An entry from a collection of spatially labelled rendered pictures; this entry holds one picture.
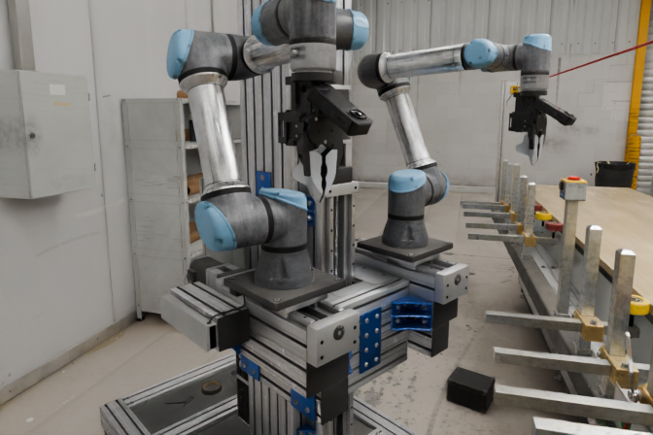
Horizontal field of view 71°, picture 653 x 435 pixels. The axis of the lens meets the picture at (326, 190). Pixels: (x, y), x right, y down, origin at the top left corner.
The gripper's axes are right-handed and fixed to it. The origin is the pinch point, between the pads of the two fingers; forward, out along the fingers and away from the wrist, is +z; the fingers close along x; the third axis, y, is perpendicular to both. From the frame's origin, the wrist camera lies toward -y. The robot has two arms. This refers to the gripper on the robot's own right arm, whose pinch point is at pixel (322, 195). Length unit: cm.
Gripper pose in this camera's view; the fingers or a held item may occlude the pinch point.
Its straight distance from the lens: 76.9
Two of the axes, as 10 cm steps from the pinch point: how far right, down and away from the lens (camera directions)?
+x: -7.3, 1.1, -6.7
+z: 0.0, 9.9, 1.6
